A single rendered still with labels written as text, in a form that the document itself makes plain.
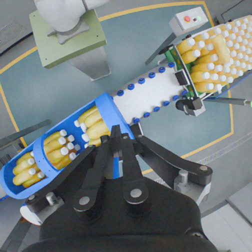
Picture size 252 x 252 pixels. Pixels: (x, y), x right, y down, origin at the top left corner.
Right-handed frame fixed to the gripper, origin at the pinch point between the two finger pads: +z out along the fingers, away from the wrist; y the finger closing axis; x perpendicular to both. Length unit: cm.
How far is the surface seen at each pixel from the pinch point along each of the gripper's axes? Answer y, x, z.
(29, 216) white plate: -105, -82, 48
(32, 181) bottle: -62, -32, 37
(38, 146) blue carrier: -42, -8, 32
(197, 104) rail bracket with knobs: 53, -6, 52
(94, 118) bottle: -11.6, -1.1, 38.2
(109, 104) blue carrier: -2.6, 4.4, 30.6
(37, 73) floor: -109, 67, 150
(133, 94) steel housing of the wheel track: 12, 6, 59
